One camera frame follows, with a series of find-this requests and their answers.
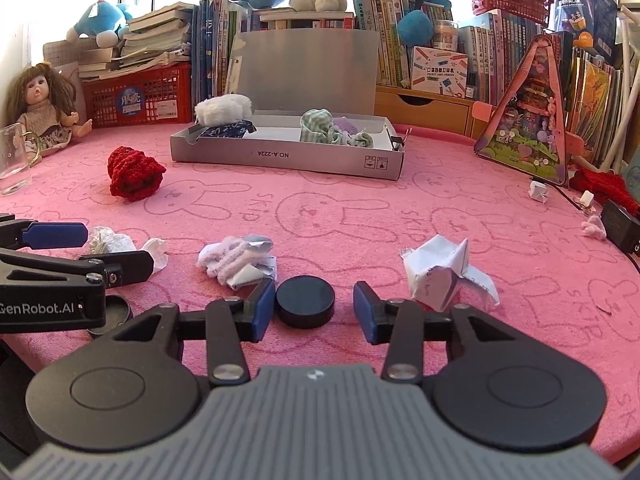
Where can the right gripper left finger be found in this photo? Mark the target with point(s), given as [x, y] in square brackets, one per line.
[153, 343]

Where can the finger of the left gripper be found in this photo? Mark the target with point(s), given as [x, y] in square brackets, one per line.
[25, 233]
[115, 270]

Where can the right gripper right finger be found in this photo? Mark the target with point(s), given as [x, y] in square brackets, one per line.
[403, 326]

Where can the black round lid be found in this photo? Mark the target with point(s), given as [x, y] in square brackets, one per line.
[117, 312]

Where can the pink white fuzzy cloth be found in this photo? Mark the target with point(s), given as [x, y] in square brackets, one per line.
[226, 258]

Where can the black round puck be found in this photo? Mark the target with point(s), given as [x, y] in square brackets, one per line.
[305, 302]

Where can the red knitted item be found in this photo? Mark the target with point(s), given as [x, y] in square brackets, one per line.
[134, 176]

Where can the clear glass cup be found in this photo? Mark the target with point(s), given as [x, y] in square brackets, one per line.
[20, 149]

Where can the brown haired doll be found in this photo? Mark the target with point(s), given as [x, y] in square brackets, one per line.
[42, 100]

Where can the red plastic crate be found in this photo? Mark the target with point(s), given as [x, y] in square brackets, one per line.
[155, 96]

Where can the blue patterned pouch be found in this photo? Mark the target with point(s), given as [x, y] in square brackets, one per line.
[235, 130]

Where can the black binder clip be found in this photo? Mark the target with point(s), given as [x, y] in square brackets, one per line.
[399, 139]

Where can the white fluffy plush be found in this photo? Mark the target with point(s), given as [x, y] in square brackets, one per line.
[223, 110]

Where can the purple fuzzy plush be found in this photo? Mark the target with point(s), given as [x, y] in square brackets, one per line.
[345, 125]

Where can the small pink toy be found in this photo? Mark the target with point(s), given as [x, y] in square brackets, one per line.
[593, 227]

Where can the wooden drawer unit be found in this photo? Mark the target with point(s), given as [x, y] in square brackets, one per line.
[432, 111]

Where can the green checked cloth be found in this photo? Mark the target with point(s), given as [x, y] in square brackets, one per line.
[316, 126]

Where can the pink triangular pencil case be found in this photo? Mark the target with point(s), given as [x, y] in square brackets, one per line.
[526, 130]

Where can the blue white plush left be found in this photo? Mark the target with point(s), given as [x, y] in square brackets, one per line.
[102, 21]

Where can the stack of books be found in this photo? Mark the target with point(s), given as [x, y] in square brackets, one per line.
[161, 37]

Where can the red cloth at right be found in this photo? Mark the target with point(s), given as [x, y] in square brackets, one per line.
[604, 187]

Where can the white colourful box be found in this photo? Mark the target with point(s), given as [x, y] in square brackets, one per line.
[439, 71]

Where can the grey open cardboard box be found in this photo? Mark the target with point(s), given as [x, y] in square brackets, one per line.
[286, 72]

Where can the row of blue books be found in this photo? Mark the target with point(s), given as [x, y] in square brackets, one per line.
[214, 25]

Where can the row of books right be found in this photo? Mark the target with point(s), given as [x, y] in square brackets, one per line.
[494, 44]

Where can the blue cardboard box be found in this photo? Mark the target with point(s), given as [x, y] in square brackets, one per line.
[591, 23]

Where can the white pipes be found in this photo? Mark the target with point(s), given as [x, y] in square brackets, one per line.
[628, 93]

